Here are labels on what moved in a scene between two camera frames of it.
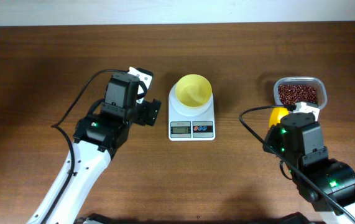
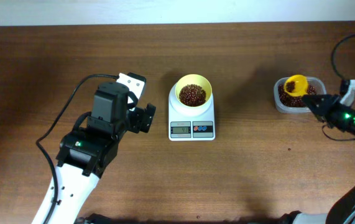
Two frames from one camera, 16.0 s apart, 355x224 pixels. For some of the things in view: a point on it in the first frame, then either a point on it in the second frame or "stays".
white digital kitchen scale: (190, 124) stays
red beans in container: (293, 94) stays
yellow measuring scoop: (276, 114) to (301, 85)
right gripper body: (274, 138) to (342, 116)
